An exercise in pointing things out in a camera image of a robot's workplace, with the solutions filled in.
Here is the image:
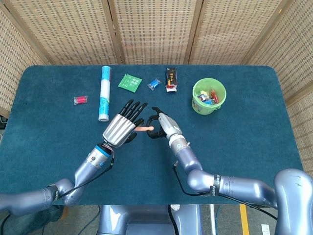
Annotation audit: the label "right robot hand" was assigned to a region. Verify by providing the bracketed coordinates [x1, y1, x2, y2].
[146, 106, 184, 141]

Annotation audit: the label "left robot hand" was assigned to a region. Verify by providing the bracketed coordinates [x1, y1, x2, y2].
[102, 99, 148, 148]

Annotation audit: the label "blue candy wrapper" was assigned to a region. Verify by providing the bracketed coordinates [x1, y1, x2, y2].
[147, 78, 162, 91]

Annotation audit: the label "red candy wrapper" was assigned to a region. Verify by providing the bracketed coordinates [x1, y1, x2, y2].
[73, 95, 89, 106]

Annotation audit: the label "white teal paper roll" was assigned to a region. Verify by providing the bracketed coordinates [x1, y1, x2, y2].
[98, 65, 113, 122]

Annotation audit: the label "blue table mat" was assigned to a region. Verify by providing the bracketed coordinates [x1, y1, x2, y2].
[0, 65, 310, 206]

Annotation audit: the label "green sachet packet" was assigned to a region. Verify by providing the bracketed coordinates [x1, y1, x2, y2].
[117, 73, 143, 94]

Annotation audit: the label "black snack packet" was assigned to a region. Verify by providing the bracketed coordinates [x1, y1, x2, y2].
[165, 68, 178, 93]

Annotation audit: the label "green plastic bucket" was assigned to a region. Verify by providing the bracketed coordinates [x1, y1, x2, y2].
[191, 78, 227, 116]

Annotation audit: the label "colourful wrapped items in bucket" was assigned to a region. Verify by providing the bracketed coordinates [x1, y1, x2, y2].
[197, 89, 220, 105]

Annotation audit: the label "woven bamboo folding screen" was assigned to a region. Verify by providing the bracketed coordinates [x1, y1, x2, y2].
[0, 0, 313, 181]

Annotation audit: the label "grey robot torso base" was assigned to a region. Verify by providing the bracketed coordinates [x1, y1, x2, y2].
[97, 204, 203, 235]

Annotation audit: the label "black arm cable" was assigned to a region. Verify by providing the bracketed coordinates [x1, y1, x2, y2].
[172, 160, 278, 221]
[52, 153, 116, 199]

